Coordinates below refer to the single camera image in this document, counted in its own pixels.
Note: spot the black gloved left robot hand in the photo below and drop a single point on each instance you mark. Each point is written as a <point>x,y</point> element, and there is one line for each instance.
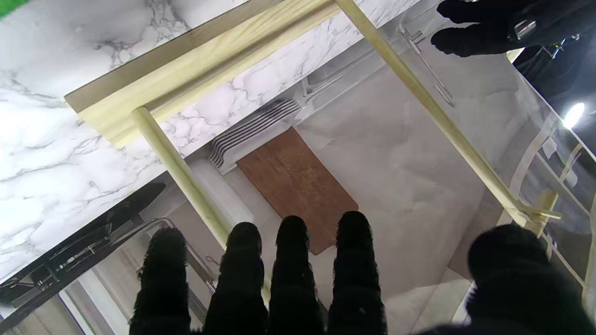
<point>489,28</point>

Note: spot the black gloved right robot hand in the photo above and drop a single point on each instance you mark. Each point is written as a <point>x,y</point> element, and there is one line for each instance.
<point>293,279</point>

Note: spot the chrome kitchen faucet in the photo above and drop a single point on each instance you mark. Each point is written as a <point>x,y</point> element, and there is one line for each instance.
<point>430,70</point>

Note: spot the brown wooden cutting board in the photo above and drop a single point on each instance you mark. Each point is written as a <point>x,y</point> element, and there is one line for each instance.
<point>293,186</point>

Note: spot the stack of white plates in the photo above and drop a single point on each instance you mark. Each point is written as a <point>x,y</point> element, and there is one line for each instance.
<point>251,128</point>

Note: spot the large steel stock pot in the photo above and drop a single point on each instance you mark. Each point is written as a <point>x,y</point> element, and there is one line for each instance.
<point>116,279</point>

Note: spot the black stove top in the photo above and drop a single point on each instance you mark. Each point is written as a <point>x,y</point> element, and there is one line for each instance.
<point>70,251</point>

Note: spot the wooden hanging rack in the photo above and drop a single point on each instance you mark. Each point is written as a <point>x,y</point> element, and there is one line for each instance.
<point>186,79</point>

